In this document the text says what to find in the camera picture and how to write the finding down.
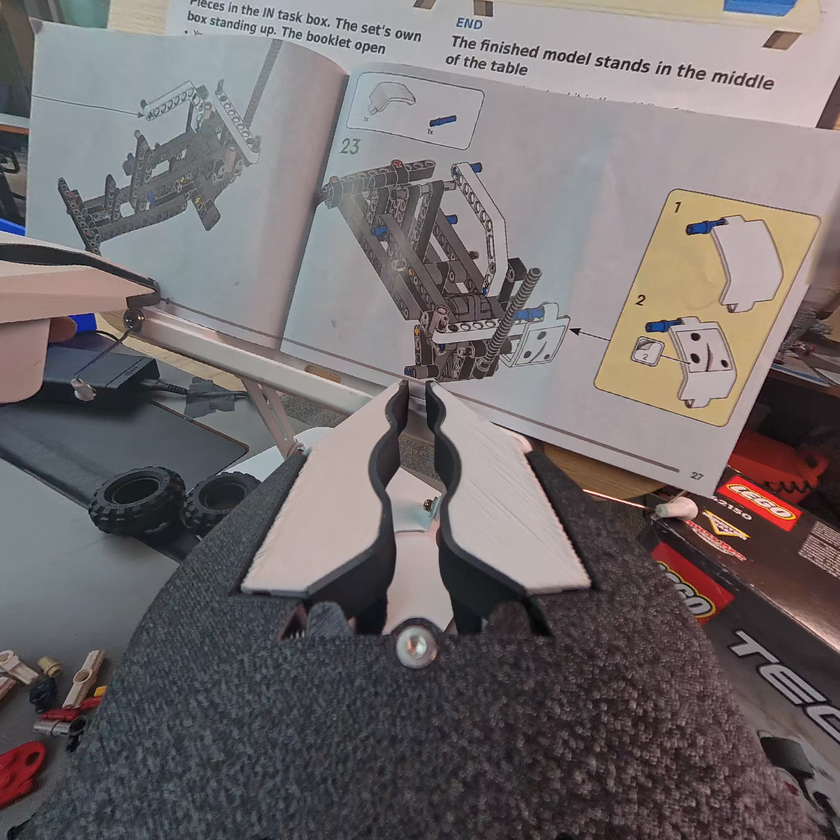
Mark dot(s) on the black desk mat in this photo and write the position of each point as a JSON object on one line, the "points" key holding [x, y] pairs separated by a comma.
{"points": [[131, 446]]}

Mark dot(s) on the building instruction booklet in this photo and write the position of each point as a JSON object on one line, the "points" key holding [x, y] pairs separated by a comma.
{"points": [[558, 164]]}

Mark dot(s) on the grey desk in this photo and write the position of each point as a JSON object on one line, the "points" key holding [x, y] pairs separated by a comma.
{"points": [[52, 590]]}

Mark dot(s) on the black toy set box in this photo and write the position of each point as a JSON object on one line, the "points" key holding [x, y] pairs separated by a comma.
{"points": [[754, 590]]}

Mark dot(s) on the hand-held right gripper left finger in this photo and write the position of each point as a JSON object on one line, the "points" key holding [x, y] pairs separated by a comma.
{"points": [[321, 518]]}

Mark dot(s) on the white task instruction poster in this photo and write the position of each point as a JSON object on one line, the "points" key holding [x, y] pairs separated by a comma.
{"points": [[590, 19]]}

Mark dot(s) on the person's left hand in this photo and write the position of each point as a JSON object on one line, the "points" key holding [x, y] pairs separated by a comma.
{"points": [[62, 330]]}

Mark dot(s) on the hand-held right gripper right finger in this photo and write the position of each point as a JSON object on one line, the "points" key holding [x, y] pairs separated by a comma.
{"points": [[512, 518]]}

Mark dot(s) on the black tape patch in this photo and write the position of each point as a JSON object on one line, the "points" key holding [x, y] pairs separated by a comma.
{"points": [[213, 397]]}

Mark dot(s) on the black toy tyre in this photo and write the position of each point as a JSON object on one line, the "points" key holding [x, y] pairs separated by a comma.
{"points": [[220, 518], [134, 518]]}

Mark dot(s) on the black power adapter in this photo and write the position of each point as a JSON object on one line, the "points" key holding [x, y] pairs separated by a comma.
{"points": [[111, 374]]}

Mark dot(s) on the white book stand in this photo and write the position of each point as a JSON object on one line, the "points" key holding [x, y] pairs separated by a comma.
{"points": [[216, 341]]}

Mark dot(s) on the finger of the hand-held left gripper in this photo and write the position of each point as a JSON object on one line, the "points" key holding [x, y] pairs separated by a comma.
{"points": [[46, 289]]}

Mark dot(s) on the pile of red white pieces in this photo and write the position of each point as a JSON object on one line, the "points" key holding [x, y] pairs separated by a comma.
{"points": [[85, 676]]}

